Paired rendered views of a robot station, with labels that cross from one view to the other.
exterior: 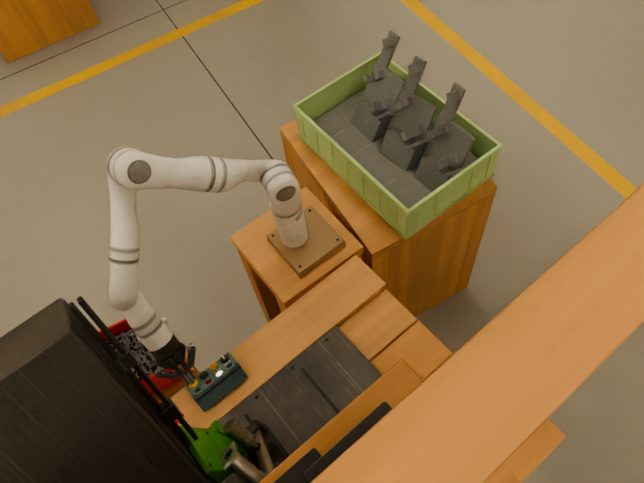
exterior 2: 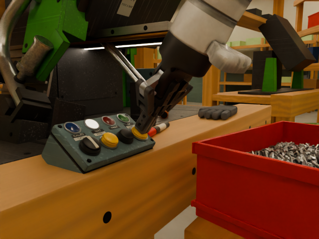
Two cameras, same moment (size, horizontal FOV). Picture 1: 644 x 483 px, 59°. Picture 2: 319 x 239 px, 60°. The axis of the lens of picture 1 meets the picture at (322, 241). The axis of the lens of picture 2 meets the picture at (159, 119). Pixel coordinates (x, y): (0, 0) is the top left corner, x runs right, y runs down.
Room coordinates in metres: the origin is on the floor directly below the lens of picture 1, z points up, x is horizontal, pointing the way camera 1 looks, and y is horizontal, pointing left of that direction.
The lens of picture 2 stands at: (0.95, 0.26, 1.02)
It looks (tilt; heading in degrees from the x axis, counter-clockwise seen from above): 9 degrees down; 155
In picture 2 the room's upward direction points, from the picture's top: straight up
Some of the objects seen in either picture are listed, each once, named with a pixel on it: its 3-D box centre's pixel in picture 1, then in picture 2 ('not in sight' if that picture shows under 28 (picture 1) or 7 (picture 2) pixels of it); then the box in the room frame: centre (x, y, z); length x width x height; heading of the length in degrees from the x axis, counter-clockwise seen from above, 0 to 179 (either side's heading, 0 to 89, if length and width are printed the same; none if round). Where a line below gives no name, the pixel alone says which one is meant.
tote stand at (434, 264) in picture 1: (381, 214); not in sight; (1.33, -0.27, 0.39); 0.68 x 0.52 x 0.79; 22
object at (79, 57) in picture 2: not in sight; (70, 60); (0.01, 0.37, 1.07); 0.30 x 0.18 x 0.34; 122
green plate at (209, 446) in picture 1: (203, 460); (60, 7); (0.27, 0.33, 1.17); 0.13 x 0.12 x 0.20; 122
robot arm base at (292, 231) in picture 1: (289, 220); not in sight; (0.99, 0.09, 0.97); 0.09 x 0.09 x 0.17; 36
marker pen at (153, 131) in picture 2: not in sight; (156, 129); (0.42, 0.50, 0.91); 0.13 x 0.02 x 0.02; 135
